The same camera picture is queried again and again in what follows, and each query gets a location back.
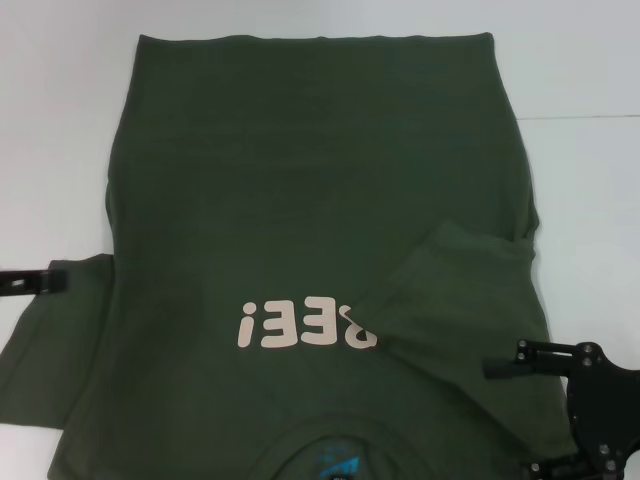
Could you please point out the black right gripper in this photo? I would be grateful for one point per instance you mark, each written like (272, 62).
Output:
(610, 415)

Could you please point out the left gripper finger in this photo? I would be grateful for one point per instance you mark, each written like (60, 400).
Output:
(50, 281)

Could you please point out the dark green t-shirt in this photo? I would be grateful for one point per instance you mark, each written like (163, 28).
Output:
(300, 175)

